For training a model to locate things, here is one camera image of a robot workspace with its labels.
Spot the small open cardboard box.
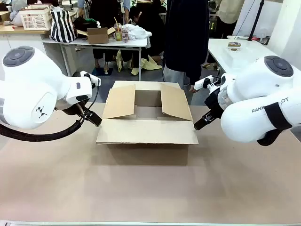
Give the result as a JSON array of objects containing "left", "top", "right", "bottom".
[{"left": 77, "top": 27, "right": 116, "bottom": 45}]

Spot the person in beige top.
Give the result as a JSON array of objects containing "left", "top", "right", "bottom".
[{"left": 217, "top": 0, "right": 246, "bottom": 24}]

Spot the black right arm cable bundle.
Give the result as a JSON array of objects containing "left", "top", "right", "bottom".
[{"left": 256, "top": 129, "right": 282, "bottom": 146}]

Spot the white crumpled cloth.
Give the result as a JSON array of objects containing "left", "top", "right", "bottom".
[{"left": 124, "top": 23, "right": 152, "bottom": 41}]

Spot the drink cup with straw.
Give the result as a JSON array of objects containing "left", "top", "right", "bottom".
[{"left": 113, "top": 16, "right": 123, "bottom": 42}]

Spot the black left arm cable bundle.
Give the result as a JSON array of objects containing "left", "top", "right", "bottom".
[{"left": 0, "top": 115, "right": 86, "bottom": 143}]

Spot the wooden-topped white cabinet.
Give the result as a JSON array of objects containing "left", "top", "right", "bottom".
[{"left": 0, "top": 23, "right": 71, "bottom": 77}]

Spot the dark clothing pile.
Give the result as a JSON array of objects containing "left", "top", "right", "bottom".
[{"left": 73, "top": 16, "right": 101, "bottom": 32}]

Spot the crouching person in black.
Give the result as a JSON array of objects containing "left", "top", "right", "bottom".
[{"left": 128, "top": 6, "right": 166, "bottom": 62}]

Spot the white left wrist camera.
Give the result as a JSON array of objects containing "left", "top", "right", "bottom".
[{"left": 79, "top": 70, "right": 102, "bottom": 89}]

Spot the black white striped bag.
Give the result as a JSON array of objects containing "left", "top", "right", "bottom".
[{"left": 50, "top": 7, "right": 78, "bottom": 43}]

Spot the patterned paper cup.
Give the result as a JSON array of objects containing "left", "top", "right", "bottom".
[{"left": 121, "top": 26, "right": 130, "bottom": 43}]

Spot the white plastic lattice basket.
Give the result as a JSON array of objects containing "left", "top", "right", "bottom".
[{"left": 18, "top": 6, "right": 53, "bottom": 31}]

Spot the flat cardboard box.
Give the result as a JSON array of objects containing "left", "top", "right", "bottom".
[{"left": 0, "top": 11, "right": 11, "bottom": 24}]

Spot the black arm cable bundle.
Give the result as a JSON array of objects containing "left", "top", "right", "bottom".
[
  {"left": 256, "top": 129, "right": 282, "bottom": 146},
  {"left": 0, "top": 115, "right": 86, "bottom": 143}
]

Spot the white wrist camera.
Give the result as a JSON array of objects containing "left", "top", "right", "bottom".
[
  {"left": 194, "top": 75, "right": 221, "bottom": 90},
  {"left": 79, "top": 70, "right": 102, "bottom": 89}
]

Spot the white plastic bag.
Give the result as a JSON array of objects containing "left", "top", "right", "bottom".
[{"left": 8, "top": 0, "right": 28, "bottom": 25}]

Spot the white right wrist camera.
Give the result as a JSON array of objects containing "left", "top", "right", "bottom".
[{"left": 194, "top": 75, "right": 221, "bottom": 90}]

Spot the black tripod stand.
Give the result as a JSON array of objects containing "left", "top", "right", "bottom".
[{"left": 247, "top": 0, "right": 264, "bottom": 41}]

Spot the white metal-legged table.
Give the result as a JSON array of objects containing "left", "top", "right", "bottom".
[{"left": 42, "top": 35, "right": 149, "bottom": 82}]

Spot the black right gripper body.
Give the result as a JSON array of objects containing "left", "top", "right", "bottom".
[{"left": 204, "top": 87, "right": 227, "bottom": 116}]

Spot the standing person in black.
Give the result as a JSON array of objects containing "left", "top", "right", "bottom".
[{"left": 88, "top": 0, "right": 116, "bottom": 70}]

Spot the black velcro cable strap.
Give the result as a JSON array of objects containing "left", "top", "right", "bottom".
[{"left": 265, "top": 102, "right": 293, "bottom": 131}]

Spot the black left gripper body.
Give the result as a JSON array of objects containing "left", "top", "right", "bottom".
[{"left": 54, "top": 98, "right": 91, "bottom": 117}]

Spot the person in dark sweatshirt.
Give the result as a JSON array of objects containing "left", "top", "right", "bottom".
[{"left": 163, "top": 0, "right": 210, "bottom": 105}]

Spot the yellow bag on floor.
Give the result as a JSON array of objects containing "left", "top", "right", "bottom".
[{"left": 131, "top": 55, "right": 163, "bottom": 76}]

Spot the large brown cardboard box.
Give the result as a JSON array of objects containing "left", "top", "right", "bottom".
[{"left": 95, "top": 81, "right": 199, "bottom": 165}]

